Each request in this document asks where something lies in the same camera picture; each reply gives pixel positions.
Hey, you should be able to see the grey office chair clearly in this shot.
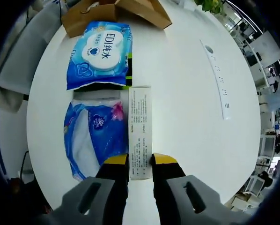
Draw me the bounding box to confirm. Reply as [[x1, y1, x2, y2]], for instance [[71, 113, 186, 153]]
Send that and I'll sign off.
[[0, 14, 64, 113]]

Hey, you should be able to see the blue tissue pack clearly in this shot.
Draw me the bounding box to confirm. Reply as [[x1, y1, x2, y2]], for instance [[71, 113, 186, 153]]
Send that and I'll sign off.
[[63, 98, 128, 182]]

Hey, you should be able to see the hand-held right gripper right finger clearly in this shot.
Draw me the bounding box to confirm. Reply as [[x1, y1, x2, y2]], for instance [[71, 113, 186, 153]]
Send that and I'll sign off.
[[151, 152, 228, 225]]

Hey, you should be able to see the green potted plant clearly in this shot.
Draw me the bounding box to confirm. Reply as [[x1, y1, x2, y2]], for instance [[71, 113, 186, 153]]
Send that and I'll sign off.
[[193, 0, 225, 15]]

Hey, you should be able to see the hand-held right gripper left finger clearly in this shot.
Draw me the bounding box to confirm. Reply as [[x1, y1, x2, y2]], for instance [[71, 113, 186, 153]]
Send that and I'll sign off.
[[59, 153, 130, 225]]

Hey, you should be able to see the white table socket strip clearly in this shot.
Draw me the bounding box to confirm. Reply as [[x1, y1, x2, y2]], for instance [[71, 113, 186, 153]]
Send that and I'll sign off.
[[199, 39, 232, 121]]

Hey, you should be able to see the blue wet wipes soft pack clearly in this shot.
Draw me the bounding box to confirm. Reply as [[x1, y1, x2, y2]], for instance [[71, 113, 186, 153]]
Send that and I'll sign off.
[[66, 20, 133, 91]]

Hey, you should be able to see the black cable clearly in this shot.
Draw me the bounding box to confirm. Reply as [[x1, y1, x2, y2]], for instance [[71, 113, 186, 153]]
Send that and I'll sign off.
[[20, 150, 35, 186]]

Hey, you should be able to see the white green medicine box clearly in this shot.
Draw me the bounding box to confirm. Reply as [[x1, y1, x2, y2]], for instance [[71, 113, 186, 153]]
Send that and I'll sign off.
[[128, 85, 153, 181]]

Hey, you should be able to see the brown cardboard shoe box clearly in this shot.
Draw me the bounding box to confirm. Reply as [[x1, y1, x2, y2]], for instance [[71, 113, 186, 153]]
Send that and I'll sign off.
[[60, 0, 173, 39]]

